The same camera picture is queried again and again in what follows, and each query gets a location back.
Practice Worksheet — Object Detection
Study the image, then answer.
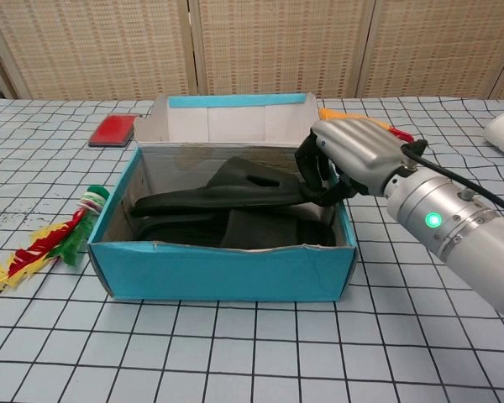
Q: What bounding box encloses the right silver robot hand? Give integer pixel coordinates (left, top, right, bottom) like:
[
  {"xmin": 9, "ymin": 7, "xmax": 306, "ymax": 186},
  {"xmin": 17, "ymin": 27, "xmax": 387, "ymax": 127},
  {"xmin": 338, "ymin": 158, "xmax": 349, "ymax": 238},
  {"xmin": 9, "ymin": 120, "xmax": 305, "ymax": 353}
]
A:
[{"xmin": 294, "ymin": 118, "xmax": 421, "ymax": 207}]

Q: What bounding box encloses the black rubber slipper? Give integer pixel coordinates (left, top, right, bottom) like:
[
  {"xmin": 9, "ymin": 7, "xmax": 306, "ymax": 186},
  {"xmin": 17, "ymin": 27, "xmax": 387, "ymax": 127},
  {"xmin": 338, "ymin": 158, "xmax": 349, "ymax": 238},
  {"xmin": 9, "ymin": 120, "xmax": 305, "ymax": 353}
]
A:
[
  {"xmin": 136, "ymin": 208, "xmax": 337, "ymax": 249},
  {"xmin": 129, "ymin": 156, "xmax": 320, "ymax": 218}
]

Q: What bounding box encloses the blue cardboard shoe box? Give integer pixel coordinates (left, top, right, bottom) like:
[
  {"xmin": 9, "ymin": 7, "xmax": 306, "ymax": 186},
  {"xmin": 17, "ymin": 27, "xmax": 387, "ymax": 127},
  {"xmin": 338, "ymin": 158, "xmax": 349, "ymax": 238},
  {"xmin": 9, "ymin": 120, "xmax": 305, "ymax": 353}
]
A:
[{"xmin": 87, "ymin": 92, "xmax": 358, "ymax": 302}]

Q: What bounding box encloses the yellow rubber chicken toy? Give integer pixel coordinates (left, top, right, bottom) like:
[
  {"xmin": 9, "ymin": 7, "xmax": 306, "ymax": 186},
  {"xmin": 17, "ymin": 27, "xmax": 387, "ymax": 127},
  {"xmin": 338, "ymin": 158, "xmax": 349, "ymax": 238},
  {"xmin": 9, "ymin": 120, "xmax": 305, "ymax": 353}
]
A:
[{"xmin": 318, "ymin": 107, "xmax": 415, "ymax": 144}]

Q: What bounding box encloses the blue checkered tablecloth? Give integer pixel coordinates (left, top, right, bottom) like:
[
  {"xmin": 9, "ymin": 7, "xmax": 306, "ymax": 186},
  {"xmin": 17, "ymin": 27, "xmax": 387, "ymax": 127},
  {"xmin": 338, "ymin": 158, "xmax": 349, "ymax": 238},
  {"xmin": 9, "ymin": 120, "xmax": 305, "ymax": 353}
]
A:
[{"xmin": 0, "ymin": 96, "xmax": 504, "ymax": 403}]

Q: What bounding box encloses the red ink pad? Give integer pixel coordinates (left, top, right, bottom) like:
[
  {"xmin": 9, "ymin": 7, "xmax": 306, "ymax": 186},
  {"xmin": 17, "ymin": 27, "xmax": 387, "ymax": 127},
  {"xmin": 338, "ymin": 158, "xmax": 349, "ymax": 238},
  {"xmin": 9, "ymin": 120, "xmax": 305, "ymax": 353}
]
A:
[{"xmin": 87, "ymin": 113, "xmax": 136, "ymax": 148}]

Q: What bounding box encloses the red yellow green feather shuttlecock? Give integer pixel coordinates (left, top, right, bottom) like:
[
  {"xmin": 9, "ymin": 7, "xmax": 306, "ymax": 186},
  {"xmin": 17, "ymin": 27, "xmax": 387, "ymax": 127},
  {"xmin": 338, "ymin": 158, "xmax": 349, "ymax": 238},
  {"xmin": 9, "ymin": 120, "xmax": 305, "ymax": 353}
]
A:
[{"xmin": 0, "ymin": 184, "xmax": 111, "ymax": 291}]

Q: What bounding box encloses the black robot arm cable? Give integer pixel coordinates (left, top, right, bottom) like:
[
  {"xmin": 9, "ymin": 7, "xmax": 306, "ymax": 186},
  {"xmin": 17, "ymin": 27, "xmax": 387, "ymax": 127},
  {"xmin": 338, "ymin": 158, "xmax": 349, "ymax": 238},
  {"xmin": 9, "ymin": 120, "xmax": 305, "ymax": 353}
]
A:
[{"xmin": 401, "ymin": 139, "xmax": 504, "ymax": 219}]

